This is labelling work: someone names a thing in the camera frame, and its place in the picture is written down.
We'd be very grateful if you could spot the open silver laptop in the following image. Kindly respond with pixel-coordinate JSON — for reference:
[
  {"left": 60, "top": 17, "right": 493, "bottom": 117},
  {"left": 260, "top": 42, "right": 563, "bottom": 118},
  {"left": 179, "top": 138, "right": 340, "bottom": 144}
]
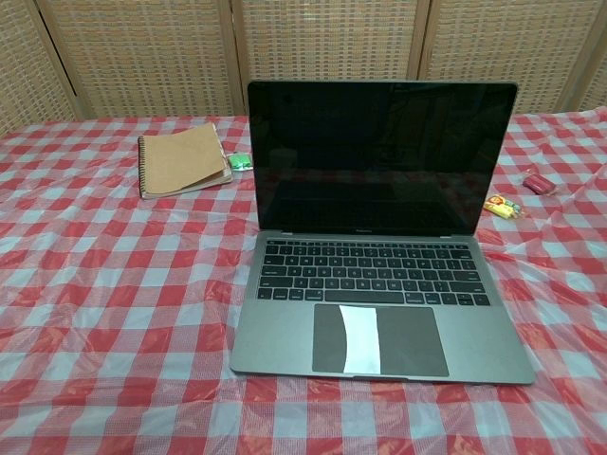
[{"left": 230, "top": 79, "right": 538, "bottom": 386}]

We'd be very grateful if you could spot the woven bamboo folding screen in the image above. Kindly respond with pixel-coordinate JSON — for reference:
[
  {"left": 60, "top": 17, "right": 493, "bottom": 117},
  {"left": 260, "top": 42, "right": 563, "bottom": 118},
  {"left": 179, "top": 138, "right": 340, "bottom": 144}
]
[{"left": 0, "top": 0, "right": 607, "bottom": 137}]

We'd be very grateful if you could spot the green wrapped candy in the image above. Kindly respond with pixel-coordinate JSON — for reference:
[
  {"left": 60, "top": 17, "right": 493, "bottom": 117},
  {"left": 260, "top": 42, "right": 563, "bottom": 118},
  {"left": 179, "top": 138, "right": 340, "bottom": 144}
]
[{"left": 227, "top": 152, "right": 255, "bottom": 173}]

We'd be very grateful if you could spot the brown spiral notebook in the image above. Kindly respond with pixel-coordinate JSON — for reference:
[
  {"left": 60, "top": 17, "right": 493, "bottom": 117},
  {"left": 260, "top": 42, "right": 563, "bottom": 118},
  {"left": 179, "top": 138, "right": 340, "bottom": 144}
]
[{"left": 137, "top": 121, "right": 234, "bottom": 201}]

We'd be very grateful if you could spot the yellow wrapped candy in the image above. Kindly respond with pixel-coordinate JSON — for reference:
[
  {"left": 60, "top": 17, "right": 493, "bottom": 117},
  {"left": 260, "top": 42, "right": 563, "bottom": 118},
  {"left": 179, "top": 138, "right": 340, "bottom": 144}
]
[{"left": 483, "top": 193, "right": 531, "bottom": 221}]

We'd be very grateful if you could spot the red white checkered tablecloth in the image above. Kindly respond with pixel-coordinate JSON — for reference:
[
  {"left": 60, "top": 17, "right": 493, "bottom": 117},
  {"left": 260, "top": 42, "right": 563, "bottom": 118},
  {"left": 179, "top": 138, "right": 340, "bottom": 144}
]
[{"left": 0, "top": 111, "right": 607, "bottom": 455}]

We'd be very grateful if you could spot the red wrapped candy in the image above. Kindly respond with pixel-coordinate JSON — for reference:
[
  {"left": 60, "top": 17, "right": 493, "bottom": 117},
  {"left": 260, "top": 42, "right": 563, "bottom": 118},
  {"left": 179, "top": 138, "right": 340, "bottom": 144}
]
[{"left": 521, "top": 173, "right": 561, "bottom": 196}]

